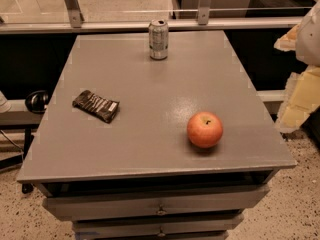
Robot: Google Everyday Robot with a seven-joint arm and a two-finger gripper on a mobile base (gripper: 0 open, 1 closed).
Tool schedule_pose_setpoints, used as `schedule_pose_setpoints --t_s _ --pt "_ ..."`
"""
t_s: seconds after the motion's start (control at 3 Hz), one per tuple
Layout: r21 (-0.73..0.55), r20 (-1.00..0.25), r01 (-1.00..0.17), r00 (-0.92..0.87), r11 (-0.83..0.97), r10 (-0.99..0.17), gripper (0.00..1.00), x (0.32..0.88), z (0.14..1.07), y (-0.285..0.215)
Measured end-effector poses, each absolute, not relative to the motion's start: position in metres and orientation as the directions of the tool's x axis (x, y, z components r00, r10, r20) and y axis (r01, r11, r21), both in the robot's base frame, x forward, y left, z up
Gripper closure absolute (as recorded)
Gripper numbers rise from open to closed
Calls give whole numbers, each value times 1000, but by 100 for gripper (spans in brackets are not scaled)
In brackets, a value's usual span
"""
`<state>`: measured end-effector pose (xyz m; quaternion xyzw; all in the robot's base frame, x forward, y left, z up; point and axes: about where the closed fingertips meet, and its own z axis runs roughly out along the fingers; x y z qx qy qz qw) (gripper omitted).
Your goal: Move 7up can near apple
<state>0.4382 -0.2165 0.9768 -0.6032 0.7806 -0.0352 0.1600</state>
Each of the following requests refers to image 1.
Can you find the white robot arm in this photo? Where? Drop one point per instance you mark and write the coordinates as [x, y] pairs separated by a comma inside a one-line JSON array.
[[308, 38]]

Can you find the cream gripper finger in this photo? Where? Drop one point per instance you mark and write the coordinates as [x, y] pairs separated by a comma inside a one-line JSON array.
[[288, 41], [301, 99]]

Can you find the upper grey drawer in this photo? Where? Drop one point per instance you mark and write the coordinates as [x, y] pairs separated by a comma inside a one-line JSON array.
[[155, 203]]

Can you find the metal railing with glass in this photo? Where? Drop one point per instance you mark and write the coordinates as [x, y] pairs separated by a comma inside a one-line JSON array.
[[92, 16]]

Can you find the red apple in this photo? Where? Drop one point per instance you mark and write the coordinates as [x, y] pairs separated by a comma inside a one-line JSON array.
[[204, 129]]

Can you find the black round object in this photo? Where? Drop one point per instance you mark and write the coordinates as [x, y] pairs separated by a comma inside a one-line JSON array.
[[37, 101]]

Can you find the black snack bar wrapper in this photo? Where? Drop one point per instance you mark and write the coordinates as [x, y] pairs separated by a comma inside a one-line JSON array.
[[97, 106]]

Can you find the grey drawer cabinet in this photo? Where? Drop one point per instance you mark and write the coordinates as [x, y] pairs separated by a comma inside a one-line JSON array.
[[146, 147]]

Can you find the grey drawer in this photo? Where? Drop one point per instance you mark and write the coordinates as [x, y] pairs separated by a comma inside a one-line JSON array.
[[157, 226], [155, 203]]

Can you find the lower grey drawer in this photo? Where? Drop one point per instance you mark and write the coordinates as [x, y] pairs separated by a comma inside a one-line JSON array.
[[157, 226]]

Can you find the silver 7up soda can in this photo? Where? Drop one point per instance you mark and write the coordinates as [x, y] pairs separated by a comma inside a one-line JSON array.
[[158, 39]]

